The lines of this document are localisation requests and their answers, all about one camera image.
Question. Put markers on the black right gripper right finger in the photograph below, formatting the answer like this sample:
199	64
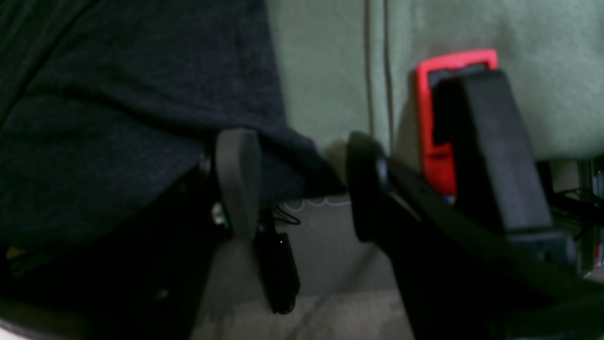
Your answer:
457	279

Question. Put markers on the light green table cloth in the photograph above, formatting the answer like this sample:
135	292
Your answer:
347	65

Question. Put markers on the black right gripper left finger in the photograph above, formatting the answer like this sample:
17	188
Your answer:
145	279

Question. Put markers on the black t-shirt with colourful print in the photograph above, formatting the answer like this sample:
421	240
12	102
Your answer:
106	103

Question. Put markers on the red black clamp left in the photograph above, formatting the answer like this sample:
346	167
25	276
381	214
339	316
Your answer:
475	149

